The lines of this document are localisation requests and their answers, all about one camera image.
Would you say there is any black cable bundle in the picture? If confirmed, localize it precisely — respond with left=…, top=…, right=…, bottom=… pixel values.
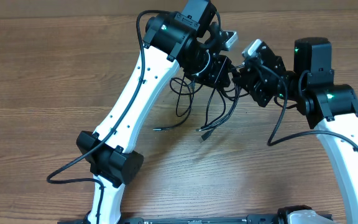
left=196, top=63, right=251, bottom=144

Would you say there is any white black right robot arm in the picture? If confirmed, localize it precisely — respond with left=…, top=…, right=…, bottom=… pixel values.
left=234, top=37, right=358, bottom=223

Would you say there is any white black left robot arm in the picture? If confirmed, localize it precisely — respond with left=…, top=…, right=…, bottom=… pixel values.
left=76, top=0, right=237, bottom=223

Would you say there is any black aluminium frame rail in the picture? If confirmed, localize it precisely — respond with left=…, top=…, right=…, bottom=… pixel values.
left=57, top=213, right=335, bottom=224

